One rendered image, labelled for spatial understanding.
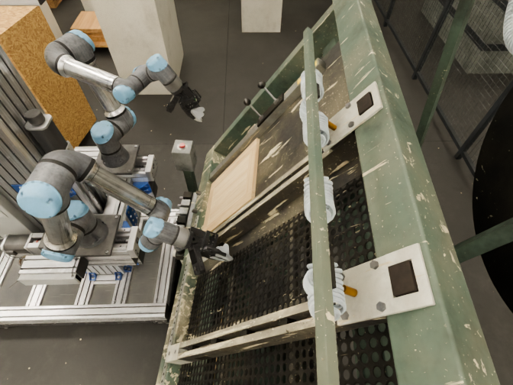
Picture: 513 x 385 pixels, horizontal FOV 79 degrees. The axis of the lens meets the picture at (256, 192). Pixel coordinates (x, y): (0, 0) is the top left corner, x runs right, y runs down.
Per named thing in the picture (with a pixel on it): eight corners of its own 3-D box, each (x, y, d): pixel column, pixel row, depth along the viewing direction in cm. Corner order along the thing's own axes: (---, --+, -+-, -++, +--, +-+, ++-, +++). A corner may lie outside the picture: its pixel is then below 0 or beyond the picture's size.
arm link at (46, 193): (86, 237, 141) (75, 165, 99) (72, 269, 132) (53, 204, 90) (57, 231, 138) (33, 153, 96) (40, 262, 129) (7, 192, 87)
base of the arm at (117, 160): (98, 168, 176) (91, 156, 168) (105, 148, 185) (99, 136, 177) (126, 167, 177) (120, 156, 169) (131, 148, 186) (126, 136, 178)
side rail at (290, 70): (228, 151, 212) (214, 143, 207) (356, 12, 136) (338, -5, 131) (227, 157, 208) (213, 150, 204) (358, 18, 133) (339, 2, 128)
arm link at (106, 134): (93, 150, 171) (82, 131, 160) (109, 134, 178) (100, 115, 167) (111, 156, 168) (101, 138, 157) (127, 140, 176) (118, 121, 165)
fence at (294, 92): (215, 176, 194) (210, 173, 193) (324, 62, 129) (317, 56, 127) (214, 182, 191) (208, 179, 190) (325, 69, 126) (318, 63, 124)
